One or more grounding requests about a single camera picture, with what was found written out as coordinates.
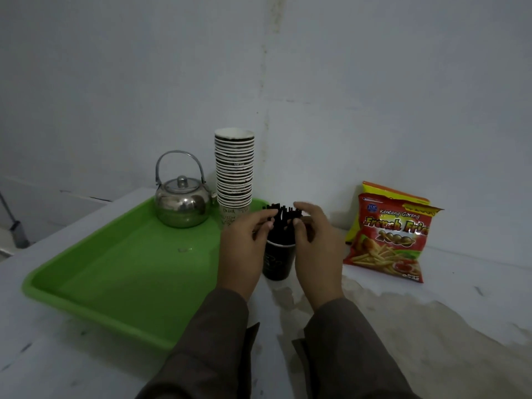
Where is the person's left hand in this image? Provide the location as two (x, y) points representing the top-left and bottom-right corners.
(216, 209), (278, 303)

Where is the person's right hand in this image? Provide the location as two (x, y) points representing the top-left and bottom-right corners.
(293, 202), (346, 312)

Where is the bunch of black straws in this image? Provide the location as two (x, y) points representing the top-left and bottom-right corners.
(262, 202), (311, 246)

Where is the person's right forearm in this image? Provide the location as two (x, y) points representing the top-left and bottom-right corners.
(291, 296), (421, 399)

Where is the person's left forearm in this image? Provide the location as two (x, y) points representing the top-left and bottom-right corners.
(136, 288), (261, 399)

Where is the black paper cup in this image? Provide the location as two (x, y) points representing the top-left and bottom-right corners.
(262, 238), (298, 282)

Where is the stack of patterned paper cups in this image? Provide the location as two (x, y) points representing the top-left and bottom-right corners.
(214, 127), (256, 234)

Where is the red fries snack packet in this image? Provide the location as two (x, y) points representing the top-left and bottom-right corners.
(343, 193), (445, 284)

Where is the yellow snack packet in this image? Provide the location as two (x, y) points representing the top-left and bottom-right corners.
(344, 180), (431, 245)

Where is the green plastic tray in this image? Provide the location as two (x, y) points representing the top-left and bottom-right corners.
(22, 196), (272, 352)

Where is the dark metal stand leg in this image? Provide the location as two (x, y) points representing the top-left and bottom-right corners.
(0, 190), (31, 249)

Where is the steel kettle with handle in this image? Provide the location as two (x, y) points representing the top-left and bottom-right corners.
(155, 150), (218, 229)

